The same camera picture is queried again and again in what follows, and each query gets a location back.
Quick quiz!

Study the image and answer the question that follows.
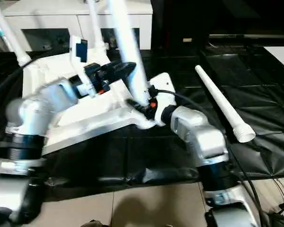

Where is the white glass-door cabinet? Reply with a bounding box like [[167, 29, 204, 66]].
[[2, 0, 153, 52]]

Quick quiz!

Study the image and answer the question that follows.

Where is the white plastic table top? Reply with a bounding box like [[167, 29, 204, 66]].
[[21, 57, 157, 154]]

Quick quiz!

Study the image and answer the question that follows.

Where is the black plastic mat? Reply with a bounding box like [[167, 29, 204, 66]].
[[0, 45, 284, 190]]

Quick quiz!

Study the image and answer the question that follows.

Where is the white plastic table leg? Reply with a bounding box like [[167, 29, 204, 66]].
[[87, 0, 108, 52], [106, 0, 151, 108], [195, 65, 256, 143], [0, 0, 32, 67]]

